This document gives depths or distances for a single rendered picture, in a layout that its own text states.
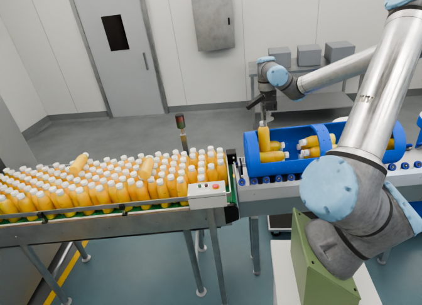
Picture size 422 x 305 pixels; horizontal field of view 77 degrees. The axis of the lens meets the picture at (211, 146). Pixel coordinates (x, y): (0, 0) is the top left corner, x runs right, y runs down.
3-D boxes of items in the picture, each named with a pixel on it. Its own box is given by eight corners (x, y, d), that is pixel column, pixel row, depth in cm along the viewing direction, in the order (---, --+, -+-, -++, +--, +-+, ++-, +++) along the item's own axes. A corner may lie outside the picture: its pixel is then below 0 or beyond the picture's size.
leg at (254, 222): (260, 275, 210) (259, 219, 178) (254, 275, 211) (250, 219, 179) (259, 268, 215) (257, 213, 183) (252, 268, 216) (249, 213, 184)
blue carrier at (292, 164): (397, 172, 156) (413, 132, 139) (250, 187, 160) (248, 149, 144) (372, 145, 179) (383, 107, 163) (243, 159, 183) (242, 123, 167)
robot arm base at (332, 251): (357, 291, 77) (388, 277, 73) (312, 261, 73) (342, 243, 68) (337, 240, 94) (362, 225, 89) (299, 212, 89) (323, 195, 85)
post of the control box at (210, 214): (227, 304, 194) (212, 204, 143) (222, 305, 194) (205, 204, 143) (227, 299, 197) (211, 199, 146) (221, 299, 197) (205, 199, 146)
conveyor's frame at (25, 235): (245, 294, 199) (238, 206, 153) (37, 310, 207) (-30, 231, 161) (238, 241, 240) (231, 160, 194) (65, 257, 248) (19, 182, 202)
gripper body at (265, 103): (277, 111, 144) (277, 90, 138) (261, 113, 145) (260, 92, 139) (274, 106, 151) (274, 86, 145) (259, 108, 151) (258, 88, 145)
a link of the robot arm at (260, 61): (260, 60, 128) (254, 56, 136) (260, 85, 134) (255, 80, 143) (279, 57, 129) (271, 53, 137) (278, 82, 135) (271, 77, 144)
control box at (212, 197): (227, 206, 140) (225, 191, 134) (189, 210, 141) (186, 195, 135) (226, 194, 148) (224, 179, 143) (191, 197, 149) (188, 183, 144)
